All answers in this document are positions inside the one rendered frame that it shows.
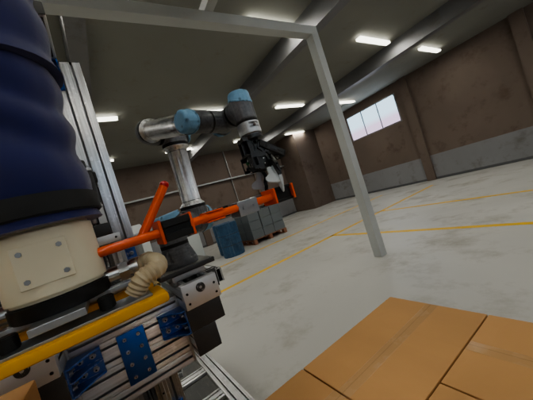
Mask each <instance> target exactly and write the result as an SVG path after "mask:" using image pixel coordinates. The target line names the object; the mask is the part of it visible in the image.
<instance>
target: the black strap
mask: <svg viewBox="0 0 533 400"><path fill-rule="evenodd" d="M101 207H102V205H101V203H100V200H99V197H98V193H97V191H95V190H90V189H68V190H53V191H46V192H40V193H35V194H27V195H22V196H17V197H13V198H6V199H2V200H0V225H4V224H8V223H11V222H15V221H20V220H24V219H27V218H31V217H38V216H42V215H46V214H50V213H58V212H63V211H68V210H78V209H85V208H97V209H98V210H100V209H101Z"/></svg>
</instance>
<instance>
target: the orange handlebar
mask: <svg viewBox="0 0 533 400"><path fill-rule="evenodd" d="M271 200H273V196H272V194H267V195H264V196H262V197H258V198H257V202H258V204H262V203H264V202H269V201H271ZM238 211H239V207H238V206H237V205H234V206H229V207H226V208H223V207H221V208H219V209H217V208H215V209H213V210H211V211H209V212H208V211H205V212H204V213H201V214H199V215H200V216H198V217H194V218H193V221H194V225H200V224H207V223H208V224H210V223H211V222H213V221H219V220H220V219H222V218H225V217H226V215H229V214H231V213H235V212H238ZM158 238H160V234H159V230H158V229H156V230H153V231H150V232H148V233H143V234H140V235H138V236H134V237H130V238H128V239H125V240H120V241H118V242H115V243H112V244H107V245H105V246H102V247H100V248H98V255H99V256H100V257H103V256H107V255H110V254H113V253H115V252H119V251H122V250H125V249H127V248H131V247H134V246H137V245H139V244H143V243H146V242H149V241H151V240H155V239H158Z"/></svg>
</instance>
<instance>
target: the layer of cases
mask: <svg viewBox="0 0 533 400"><path fill-rule="evenodd" d="M265 400H533V323H532V322H527V321H519V320H515V319H510V318H506V317H498V316H493V315H489V316H487V314H483V313H475V312H471V311H466V310H458V309H454V308H449V307H445V306H437V305H432V304H427V303H422V302H414V301H410V300H405V299H401V298H393V297H389V298H388V299H387V300H385V301H384V302H383V303H382V304H381V305H380V306H379V307H378V308H376V309H375V310H374V311H372V312H371V313H370V314H369V315H367V316H366V317H365V318H363V319H362V320H361V321H360V322H359V323H358V324H357V325H356V326H354V327H353V328H352V329H350V330H349V331H348V332H347V333H345V334H344V335H343V336H342V337H340V338H339V339H338V340H337V341H336V342H335V343H334V344H332V345H331V346H330V347H329V348H327V349H326V350H325V351H324V352H322V353H321V354H320V355H318V357H317V358H315V359H314V360H313V361H312V362H311V363H309V364H308V365H307V366H305V367H304V370H300V371H299V372H298V373H297V374H296V375H295V376H294V377H292V378H291V379H290V380H289V381H287V382H286V383H285V384H283V385H282V386H281V387H280V388H278V389H277V390H276V391H275V392H274V393H273V394H272V395H270V396H269V397H268V398H267V399H265Z"/></svg>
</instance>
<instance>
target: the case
mask: <svg viewBox="0 0 533 400"><path fill-rule="evenodd" d="M0 400H41V398H40V394H39V391H38V389H37V385H36V381H35V380H32V381H30V382H28V383H26V384H24V385H22V386H20V387H18V388H16V389H14V390H12V391H10V392H8V393H6V394H4V395H2V396H0Z"/></svg>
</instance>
